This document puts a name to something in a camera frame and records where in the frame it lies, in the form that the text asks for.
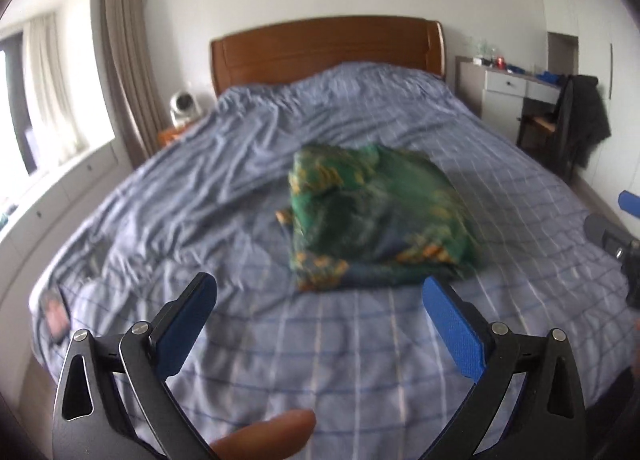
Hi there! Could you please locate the green landscape print jacket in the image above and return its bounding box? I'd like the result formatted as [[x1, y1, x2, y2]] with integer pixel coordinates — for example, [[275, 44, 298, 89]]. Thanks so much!
[[277, 144, 480, 291]]

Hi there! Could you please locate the person's left hand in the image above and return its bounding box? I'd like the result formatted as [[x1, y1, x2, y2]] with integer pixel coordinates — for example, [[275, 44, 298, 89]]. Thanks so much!
[[210, 409, 317, 460]]

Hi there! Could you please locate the black coat on chair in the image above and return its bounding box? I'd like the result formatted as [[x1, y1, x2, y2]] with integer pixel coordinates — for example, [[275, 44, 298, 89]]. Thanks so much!
[[547, 74, 611, 183]]

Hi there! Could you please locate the wooden chair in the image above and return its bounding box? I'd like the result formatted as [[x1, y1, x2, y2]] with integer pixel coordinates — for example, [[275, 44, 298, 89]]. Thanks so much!
[[516, 114, 575, 183]]

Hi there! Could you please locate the white desk with drawers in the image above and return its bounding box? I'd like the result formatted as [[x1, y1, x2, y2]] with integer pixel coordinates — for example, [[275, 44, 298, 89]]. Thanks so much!
[[454, 56, 560, 145]]

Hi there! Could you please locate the white wardrobe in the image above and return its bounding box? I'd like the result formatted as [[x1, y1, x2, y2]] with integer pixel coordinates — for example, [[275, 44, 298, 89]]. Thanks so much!
[[542, 0, 639, 226]]

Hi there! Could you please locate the wooden nightstand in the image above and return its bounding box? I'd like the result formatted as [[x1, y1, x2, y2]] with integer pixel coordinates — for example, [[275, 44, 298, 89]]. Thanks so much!
[[157, 122, 194, 148]]

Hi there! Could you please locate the beige window curtain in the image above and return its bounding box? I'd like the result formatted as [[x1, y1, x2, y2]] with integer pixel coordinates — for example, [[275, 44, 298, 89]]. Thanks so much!
[[102, 0, 167, 168]]

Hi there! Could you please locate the small white desk fan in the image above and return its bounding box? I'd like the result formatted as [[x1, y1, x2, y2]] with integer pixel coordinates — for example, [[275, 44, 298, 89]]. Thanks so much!
[[169, 90, 202, 128]]

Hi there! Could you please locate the brown wooden headboard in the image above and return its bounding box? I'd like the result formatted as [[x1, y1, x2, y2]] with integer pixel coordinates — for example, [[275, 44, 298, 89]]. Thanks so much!
[[210, 16, 447, 95]]

